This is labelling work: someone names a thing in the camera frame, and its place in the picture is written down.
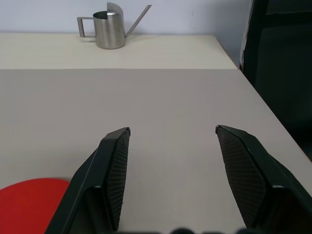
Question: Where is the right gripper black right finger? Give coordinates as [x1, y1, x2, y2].
[215, 124, 312, 234]

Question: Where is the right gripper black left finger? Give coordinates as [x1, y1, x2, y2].
[45, 126, 132, 234]

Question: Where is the red table tennis paddle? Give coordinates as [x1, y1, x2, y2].
[0, 178, 71, 234]

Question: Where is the black mesh office chair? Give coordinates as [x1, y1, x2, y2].
[239, 0, 312, 163]

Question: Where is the stainless steel watering can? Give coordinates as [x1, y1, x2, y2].
[77, 2, 152, 50]

